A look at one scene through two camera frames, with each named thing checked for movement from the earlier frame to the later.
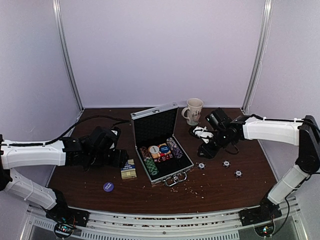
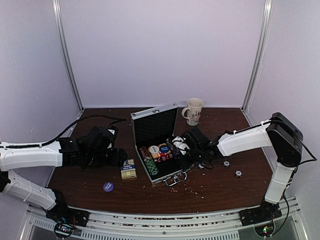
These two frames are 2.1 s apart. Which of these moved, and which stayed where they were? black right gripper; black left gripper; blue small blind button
Moved: black right gripper
Stayed: black left gripper; blue small blind button
